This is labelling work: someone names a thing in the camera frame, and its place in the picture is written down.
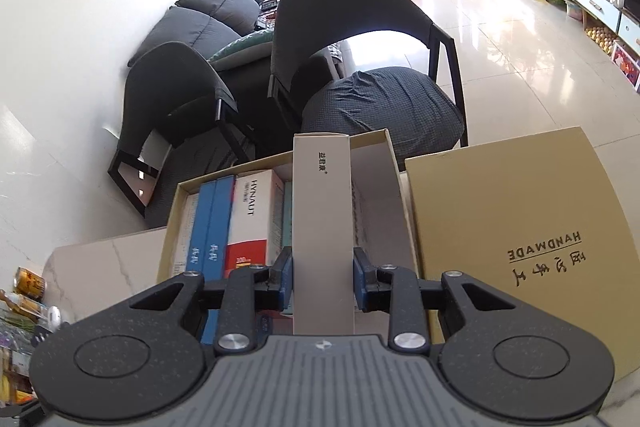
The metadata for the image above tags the long white medicine box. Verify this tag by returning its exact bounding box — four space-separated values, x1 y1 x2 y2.
171 193 198 277

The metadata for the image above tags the red white bandage box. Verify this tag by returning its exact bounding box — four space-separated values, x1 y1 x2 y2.
224 169 284 277

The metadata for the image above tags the white grey slim box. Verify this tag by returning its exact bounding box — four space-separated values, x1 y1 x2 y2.
292 133 355 336

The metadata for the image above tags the blue mask box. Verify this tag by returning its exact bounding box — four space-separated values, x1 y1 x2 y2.
186 181 216 272

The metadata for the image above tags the teal white bear medicine box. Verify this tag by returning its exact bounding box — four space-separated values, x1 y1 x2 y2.
281 181 293 248

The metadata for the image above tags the white digital thermometer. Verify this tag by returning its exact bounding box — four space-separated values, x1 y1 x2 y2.
46 306 63 333

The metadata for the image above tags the clear glass spray bottle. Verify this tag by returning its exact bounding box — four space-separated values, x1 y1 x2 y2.
0 289 48 322

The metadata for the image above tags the gold drink can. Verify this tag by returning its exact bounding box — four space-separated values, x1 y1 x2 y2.
13 267 47 303

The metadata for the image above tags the tan shoe box lid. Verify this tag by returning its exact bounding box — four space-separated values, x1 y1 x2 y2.
406 127 639 378

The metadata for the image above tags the tan cardboard shoe box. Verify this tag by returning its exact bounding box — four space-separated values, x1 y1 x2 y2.
156 126 421 338

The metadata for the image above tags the black dining chair left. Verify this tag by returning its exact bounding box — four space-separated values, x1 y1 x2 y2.
107 42 255 229

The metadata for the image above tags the black dining chair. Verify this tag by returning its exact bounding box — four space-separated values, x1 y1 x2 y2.
107 42 255 229
269 0 469 164

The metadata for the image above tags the black dining chair right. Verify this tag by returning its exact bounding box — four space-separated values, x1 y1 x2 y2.
269 0 469 164

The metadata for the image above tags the grey sofa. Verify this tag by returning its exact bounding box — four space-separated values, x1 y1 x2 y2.
127 0 331 73

